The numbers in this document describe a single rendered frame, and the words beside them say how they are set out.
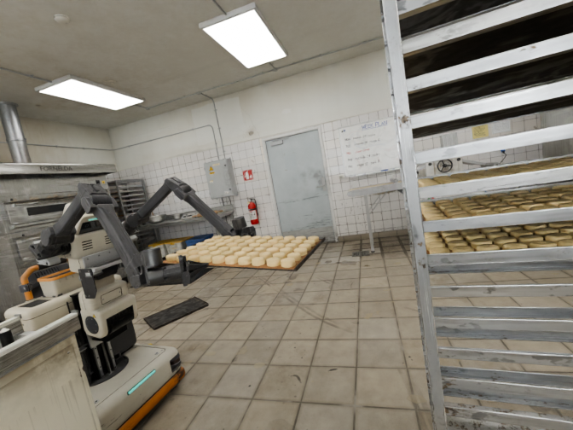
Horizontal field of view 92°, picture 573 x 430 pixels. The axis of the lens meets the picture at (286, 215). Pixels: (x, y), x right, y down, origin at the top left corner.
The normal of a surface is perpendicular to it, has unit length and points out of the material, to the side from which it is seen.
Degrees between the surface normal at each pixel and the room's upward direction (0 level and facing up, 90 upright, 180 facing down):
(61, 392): 90
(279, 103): 90
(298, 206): 90
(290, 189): 90
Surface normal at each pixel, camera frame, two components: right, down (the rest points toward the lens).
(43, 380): 0.96, -0.14
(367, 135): -0.26, 0.16
